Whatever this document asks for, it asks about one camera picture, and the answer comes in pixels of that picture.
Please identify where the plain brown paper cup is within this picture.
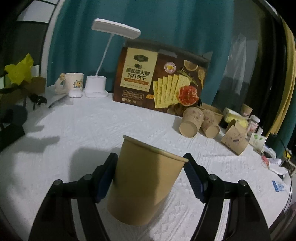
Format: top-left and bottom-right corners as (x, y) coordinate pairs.
(107, 136), (188, 225)

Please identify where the white green-logo paper cup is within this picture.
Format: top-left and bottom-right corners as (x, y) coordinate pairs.
(249, 133), (266, 152)

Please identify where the floral brown paper cup right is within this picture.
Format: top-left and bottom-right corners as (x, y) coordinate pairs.
(221, 120), (248, 155)

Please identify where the floral brown paper cup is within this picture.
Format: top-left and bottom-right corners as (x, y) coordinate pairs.
(201, 109), (220, 138)
(221, 120), (248, 155)
(179, 107), (205, 138)

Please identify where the floral brown paper cup middle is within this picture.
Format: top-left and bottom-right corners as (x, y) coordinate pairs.
(201, 109), (220, 138)

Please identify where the upright brown cup far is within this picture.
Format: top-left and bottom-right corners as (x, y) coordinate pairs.
(240, 103), (253, 117)

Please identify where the floral brown paper cup left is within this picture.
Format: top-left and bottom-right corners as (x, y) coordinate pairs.
(179, 107), (205, 138)

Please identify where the blue white card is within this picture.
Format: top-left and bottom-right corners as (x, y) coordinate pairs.
(271, 180), (286, 192)

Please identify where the white tube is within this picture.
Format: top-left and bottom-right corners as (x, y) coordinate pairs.
(267, 158), (282, 166)

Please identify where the teal curtain right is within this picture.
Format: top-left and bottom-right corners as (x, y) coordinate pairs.
(271, 109), (295, 158)

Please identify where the teal curtain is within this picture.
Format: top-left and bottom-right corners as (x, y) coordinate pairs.
(271, 109), (295, 158)
(47, 1), (234, 104)

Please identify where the white textured tablecloth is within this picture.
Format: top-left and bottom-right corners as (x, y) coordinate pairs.
(1, 96), (290, 240)

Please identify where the pink labelled jar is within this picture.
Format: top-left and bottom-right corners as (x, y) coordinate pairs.
(246, 114), (260, 136)

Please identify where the yellow curtain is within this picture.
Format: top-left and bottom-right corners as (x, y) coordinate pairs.
(266, 17), (295, 137)

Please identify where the yellow tissue pack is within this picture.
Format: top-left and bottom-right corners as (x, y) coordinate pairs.
(223, 108), (248, 128)

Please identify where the brown paper bowl tray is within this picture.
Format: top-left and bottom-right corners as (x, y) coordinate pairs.
(200, 103), (223, 123)

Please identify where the white cartoon mug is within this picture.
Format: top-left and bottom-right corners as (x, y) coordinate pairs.
(55, 73), (84, 98)

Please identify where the white desk lamp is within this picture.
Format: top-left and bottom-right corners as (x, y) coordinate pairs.
(84, 18), (142, 98)

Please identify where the yellow plastic bag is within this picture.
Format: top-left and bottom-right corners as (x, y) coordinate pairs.
(4, 53), (34, 85)

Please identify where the brown cracker box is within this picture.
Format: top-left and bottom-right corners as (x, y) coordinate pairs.
(113, 39), (210, 116)

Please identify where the teal curtain left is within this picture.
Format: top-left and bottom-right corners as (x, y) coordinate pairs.
(47, 1), (234, 104)

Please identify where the black cable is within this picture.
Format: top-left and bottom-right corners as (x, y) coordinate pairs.
(278, 138), (296, 214)

